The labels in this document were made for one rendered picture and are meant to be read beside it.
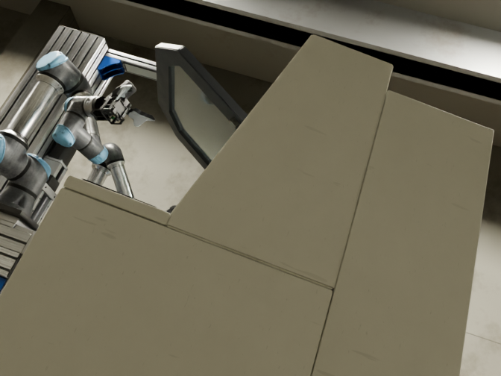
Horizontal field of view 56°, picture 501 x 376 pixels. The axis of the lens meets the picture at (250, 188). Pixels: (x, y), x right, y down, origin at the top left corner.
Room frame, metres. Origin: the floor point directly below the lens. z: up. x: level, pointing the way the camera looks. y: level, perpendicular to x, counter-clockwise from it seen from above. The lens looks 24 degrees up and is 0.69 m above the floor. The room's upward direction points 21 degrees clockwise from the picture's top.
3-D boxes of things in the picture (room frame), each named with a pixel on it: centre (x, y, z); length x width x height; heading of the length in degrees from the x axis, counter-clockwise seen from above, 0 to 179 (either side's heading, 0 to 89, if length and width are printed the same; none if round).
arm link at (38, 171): (1.79, 0.83, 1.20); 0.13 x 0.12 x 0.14; 146
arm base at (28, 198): (1.80, 0.82, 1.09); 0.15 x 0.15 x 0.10
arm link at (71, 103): (1.54, 0.68, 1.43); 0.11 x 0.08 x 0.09; 56
